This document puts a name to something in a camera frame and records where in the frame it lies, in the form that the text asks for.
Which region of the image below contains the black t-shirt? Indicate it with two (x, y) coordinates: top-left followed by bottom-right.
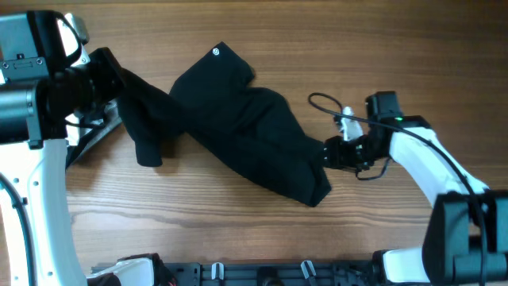
(116, 41), (333, 208)

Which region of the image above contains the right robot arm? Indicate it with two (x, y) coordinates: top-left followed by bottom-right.
(324, 91), (507, 285)

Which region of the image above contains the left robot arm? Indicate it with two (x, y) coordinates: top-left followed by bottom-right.
(1, 10), (175, 285)

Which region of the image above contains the black folded garment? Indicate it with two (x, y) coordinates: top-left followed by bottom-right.
(65, 115), (121, 168)

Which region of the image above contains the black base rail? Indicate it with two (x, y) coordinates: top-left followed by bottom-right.
(90, 260), (382, 286)

